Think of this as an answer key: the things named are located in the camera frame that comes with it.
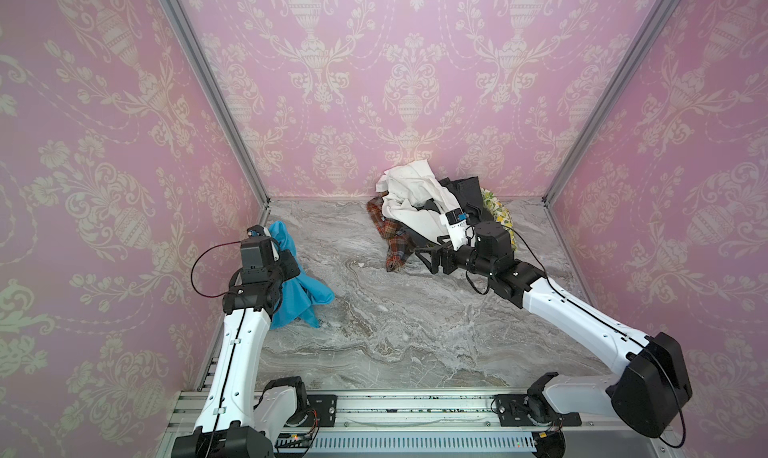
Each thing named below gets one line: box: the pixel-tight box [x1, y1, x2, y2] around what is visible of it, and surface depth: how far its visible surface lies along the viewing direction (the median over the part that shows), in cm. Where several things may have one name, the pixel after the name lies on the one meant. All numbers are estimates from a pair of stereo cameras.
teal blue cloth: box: [268, 221, 335, 330], surface depth 77 cm
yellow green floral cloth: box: [481, 188, 518, 251], surface depth 115 cm
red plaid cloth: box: [366, 192, 417, 273], surface depth 109 cm
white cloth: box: [376, 160, 459, 241], surface depth 108 cm
